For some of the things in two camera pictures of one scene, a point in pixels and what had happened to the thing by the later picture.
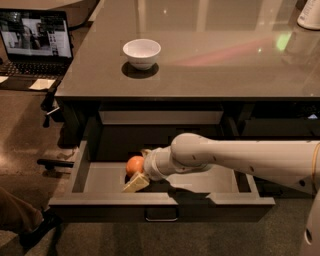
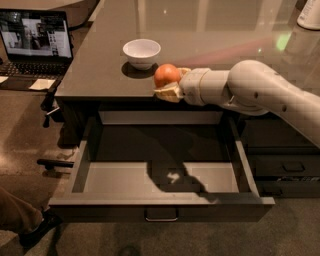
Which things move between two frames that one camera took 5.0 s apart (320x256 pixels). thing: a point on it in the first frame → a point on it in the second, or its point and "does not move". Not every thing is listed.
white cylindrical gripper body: (150, 165) → (190, 85)
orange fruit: (134, 165) → (166, 74)
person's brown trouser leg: (18, 215) does not move
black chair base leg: (49, 164) does not move
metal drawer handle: (161, 214) does not move
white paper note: (42, 84) does not move
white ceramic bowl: (142, 53) does not move
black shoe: (49, 223) does not move
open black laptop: (38, 42) does not move
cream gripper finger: (137, 182) → (171, 93)
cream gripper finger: (146, 152) → (183, 71)
